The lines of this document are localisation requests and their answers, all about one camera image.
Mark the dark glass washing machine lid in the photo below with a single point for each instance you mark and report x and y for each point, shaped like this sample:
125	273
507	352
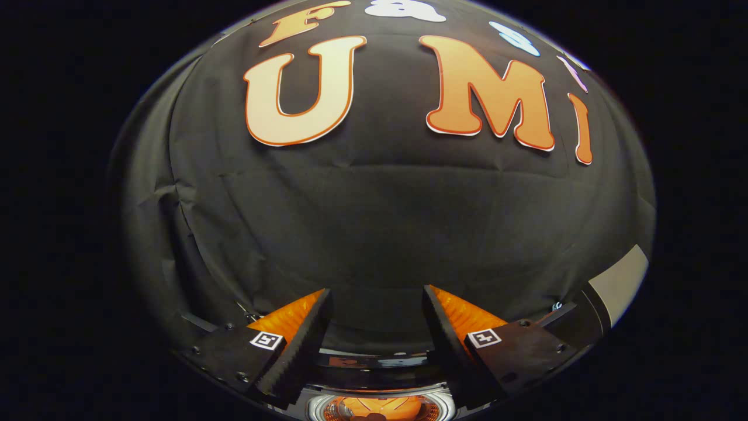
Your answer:
380	374

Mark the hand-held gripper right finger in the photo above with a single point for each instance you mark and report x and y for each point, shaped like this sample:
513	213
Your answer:
450	345

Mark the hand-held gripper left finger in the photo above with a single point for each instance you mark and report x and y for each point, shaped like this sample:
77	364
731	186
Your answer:
304	345

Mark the grey washing machine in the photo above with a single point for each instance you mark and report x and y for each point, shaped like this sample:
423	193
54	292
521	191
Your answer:
315	406

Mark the yellow polo shirt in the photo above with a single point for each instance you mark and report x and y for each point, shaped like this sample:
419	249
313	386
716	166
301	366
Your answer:
380	406

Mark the black backdrop cloth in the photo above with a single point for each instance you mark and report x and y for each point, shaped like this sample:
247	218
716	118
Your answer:
380	204

